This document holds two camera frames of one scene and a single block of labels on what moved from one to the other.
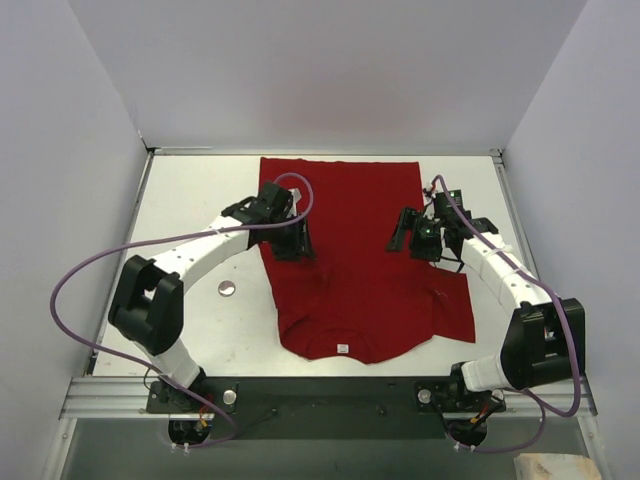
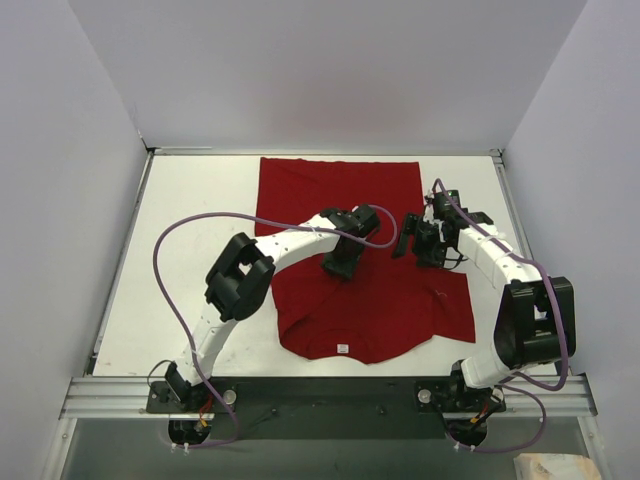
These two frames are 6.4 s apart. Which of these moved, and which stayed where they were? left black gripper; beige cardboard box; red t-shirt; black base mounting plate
Moved: left black gripper
Stayed: black base mounting plate; beige cardboard box; red t-shirt
